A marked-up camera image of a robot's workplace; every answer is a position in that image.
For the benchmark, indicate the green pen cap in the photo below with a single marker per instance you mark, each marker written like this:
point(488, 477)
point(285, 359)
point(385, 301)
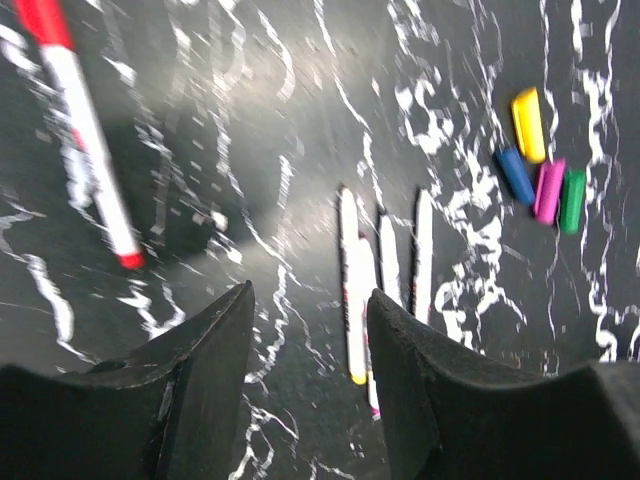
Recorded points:
point(572, 200)

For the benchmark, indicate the white pen magenta end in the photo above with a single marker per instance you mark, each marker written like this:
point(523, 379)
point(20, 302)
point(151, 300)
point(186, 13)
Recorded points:
point(369, 285)

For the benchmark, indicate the red pen cap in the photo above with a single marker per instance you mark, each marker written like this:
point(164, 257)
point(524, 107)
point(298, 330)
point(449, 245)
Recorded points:
point(45, 21)

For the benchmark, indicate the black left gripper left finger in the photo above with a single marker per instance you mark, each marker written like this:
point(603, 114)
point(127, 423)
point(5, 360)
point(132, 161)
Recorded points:
point(167, 410)

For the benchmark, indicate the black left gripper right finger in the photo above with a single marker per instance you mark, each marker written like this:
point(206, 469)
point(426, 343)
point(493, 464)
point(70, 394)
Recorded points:
point(449, 412)

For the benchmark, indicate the white pen blue tip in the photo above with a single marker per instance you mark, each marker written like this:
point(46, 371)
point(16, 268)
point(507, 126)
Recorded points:
point(389, 263)

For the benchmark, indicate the yellow pen cap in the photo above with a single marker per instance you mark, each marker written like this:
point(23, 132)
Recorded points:
point(528, 125)

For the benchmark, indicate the white pen red tip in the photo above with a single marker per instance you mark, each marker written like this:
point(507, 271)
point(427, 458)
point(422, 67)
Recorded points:
point(65, 68)

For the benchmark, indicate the blue pen cap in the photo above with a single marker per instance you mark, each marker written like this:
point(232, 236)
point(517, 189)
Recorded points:
point(516, 175)

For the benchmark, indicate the magenta pen cap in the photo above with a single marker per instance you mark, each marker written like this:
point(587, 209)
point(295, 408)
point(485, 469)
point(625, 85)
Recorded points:
point(549, 183)

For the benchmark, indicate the white pen yellow end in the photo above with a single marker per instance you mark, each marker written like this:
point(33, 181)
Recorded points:
point(352, 300)

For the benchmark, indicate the white pen green end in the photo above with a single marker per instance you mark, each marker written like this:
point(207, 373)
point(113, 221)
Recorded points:
point(422, 282)

